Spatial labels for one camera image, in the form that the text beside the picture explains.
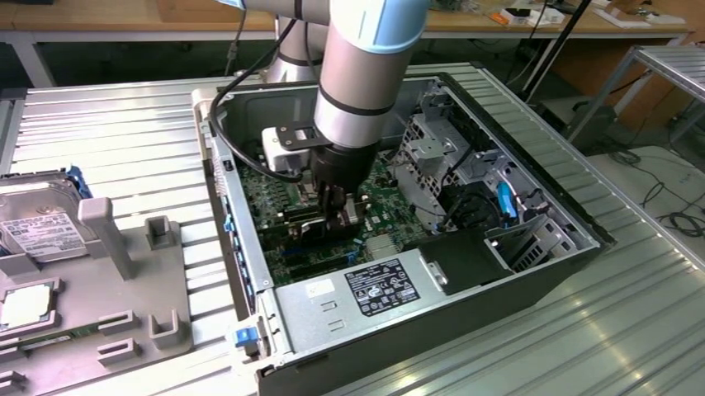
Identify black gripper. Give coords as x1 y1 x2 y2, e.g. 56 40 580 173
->
309 142 381 234

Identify Nvidia Quadro graphics card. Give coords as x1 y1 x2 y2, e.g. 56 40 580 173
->
262 201 369 252

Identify green motherboard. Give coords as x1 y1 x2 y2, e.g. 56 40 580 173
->
237 156 437 285

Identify metal disk bay cage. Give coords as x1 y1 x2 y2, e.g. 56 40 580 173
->
396 113 497 232

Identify silver chipset heatsink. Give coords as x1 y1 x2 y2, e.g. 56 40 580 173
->
366 237 401 259

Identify black expansion slot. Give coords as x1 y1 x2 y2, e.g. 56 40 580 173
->
291 262 360 281
286 253 354 271

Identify blue disk bay latch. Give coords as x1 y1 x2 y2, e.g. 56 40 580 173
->
497 181 520 219

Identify black plastic shroud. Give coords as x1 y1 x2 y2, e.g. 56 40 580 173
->
418 229 517 296

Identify silver power supply unit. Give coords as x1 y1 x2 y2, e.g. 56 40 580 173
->
274 247 450 356

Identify long wooden desk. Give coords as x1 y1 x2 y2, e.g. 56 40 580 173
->
0 0 696 42

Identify dark storage box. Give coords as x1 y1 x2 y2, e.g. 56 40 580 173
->
537 98 619 153

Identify open black PC case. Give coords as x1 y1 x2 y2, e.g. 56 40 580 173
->
193 72 617 396

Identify orange white box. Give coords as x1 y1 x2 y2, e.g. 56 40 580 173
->
492 10 533 28

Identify black slanted pole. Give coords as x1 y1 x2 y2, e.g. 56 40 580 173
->
520 0 596 98

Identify grey parts rack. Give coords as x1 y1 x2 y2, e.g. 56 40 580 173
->
0 197 194 396

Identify hard disk with blue carrier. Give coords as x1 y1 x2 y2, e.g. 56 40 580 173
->
0 167 93 265

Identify white paper stack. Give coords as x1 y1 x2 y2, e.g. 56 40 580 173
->
592 6 655 30

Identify green RAM stick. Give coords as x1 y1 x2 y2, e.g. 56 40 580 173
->
16 323 105 347

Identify silver CPU chip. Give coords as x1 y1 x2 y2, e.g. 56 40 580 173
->
0 286 54 327

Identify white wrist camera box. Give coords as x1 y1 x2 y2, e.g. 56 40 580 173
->
262 125 326 172

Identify black disk wire bundle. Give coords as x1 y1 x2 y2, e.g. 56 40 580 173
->
440 187 497 232

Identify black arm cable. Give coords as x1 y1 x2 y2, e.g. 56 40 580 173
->
211 18 310 182

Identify hanging cable with plug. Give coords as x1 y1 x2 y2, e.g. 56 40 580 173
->
223 0 249 78

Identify black floor cables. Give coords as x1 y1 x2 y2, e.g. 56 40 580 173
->
611 148 705 240

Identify metal slat frame table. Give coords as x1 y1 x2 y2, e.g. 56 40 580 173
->
567 44 705 145

